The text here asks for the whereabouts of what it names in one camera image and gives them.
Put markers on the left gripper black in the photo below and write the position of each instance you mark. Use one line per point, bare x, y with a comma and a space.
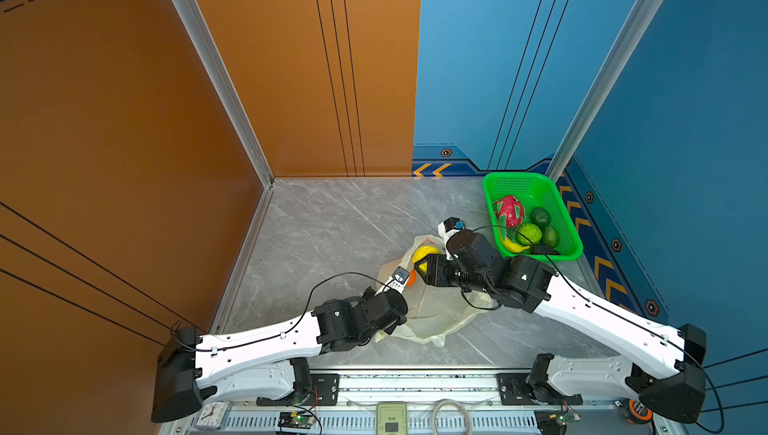
392, 328

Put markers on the small analog clock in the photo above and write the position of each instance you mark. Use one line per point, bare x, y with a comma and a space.
212, 416

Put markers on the pink dragon fruit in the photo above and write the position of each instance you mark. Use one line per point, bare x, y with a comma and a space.
509, 215

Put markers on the small green lime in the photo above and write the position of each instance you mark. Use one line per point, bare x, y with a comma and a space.
550, 237

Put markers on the aluminium corner post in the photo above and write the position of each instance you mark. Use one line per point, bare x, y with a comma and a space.
631, 33
205, 46

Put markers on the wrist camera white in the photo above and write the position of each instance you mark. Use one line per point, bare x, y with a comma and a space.
398, 280
449, 227

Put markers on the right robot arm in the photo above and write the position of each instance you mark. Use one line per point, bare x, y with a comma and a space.
657, 365

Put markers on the aluminium front rail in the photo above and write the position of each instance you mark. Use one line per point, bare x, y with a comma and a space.
456, 400

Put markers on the green circuit board left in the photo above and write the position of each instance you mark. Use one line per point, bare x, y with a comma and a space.
295, 423

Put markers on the right aluminium corner post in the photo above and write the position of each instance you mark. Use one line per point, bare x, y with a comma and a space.
631, 33

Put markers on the green round fruit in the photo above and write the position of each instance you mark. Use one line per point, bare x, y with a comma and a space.
528, 234

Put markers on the yellow banana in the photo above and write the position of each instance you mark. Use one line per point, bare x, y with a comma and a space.
512, 246

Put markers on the translucent yellowish plastic bag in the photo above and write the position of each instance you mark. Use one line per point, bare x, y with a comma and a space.
433, 312

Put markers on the pale green handheld device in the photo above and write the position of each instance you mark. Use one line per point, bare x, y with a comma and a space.
391, 418

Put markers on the left aluminium corner post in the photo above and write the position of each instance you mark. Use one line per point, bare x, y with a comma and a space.
205, 46

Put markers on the orange black tape measure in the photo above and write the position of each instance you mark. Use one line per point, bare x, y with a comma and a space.
636, 412

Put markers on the yellow lemon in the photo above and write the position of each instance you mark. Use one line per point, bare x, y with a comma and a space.
419, 258

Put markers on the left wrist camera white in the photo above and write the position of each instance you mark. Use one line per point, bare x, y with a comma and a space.
398, 280

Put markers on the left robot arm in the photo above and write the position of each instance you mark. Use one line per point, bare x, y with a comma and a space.
193, 368

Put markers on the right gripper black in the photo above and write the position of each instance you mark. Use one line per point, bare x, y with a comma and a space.
436, 266

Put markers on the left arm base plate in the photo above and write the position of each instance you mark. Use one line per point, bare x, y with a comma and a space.
320, 389

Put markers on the small circuit board right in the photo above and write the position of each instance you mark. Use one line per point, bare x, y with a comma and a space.
556, 422

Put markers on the dark green avocado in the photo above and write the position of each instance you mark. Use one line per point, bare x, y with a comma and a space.
540, 217

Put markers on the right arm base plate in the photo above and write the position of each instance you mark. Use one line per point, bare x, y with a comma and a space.
519, 389

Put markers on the green plastic basket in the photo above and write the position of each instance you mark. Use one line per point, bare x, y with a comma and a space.
534, 190

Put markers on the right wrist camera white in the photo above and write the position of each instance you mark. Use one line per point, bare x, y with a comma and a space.
449, 227

